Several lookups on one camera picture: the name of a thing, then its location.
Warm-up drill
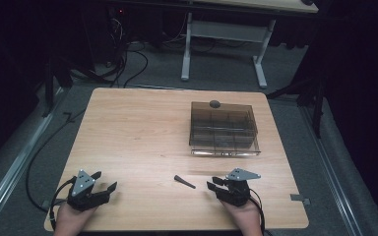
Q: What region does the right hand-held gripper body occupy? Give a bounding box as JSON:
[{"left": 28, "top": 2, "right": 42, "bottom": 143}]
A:
[{"left": 216, "top": 167, "right": 262, "bottom": 207}]

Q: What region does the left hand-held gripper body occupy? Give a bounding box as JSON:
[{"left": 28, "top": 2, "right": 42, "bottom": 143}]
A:
[{"left": 66, "top": 168, "right": 111, "bottom": 211}]

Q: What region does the small dark tapered stick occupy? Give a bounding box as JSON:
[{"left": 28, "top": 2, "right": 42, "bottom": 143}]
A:
[{"left": 173, "top": 174, "right": 197, "bottom": 190}]

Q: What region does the smoked clear plastic drawer box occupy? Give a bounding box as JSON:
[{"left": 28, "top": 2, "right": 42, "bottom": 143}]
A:
[{"left": 188, "top": 100, "right": 262, "bottom": 157}]

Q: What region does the person's right hand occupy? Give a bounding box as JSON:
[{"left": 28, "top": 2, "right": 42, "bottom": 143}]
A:
[{"left": 220, "top": 199, "right": 264, "bottom": 236}]

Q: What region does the person's left hand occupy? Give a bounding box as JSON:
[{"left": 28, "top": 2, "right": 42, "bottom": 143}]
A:
[{"left": 52, "top": 202, "right": 97, "bottom": 236}]

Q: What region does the black tripod stand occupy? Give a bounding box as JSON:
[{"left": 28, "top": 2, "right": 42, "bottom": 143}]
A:
[
  {"left": 40, "top": 52, "right": 75, "bottom": 118},
  {"left": 265, "top": 19, "right": 329, "bottom": 139}
]

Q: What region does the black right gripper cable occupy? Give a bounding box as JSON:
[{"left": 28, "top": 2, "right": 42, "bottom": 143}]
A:
[{"left": 248, "top": 188, "right": 274, "bottom": 236}]

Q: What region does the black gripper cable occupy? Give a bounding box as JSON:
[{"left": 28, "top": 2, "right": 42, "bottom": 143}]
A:
[
  {"left": 248, "top": 188, "right": 274, "bottom": 236},
  {"left": 48, "top": 176, "right": 79, "bottom": 231}
]

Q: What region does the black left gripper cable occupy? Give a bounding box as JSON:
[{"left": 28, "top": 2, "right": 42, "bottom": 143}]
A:
[{"left": 48, "top": 176, "right": 79, "bottom": 231}]

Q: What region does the grey metal table bracket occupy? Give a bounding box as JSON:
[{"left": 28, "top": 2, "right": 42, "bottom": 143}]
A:
[
  {"left": 40, "top": 199, "right": 67, "bottom": 209},
  {"left": 289, "top": 193, "right": 311, "bottom": 207}
]

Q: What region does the black floor cable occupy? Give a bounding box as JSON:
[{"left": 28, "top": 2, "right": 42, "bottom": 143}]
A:
[{"left": 25, "top": 109, "right": 87, "bottom": 213}]

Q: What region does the metal floor rail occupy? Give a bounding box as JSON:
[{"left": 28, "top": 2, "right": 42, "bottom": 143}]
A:
[
  {"left": 0, "top": 87, "right": 67, "bottom": 234},
  {"left": 299, "top": 106, "right": 364, "bottom": 236}
]

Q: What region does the bundle of black cables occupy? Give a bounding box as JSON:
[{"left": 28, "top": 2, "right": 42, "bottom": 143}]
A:
[{"left": 68, "top": 13, "right": 151, "bottom": 89}]

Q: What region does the white frame desk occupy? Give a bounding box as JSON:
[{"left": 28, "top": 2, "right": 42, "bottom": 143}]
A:
[{"left": 179, "top": 0, "right": 320, "bottom": 89}]

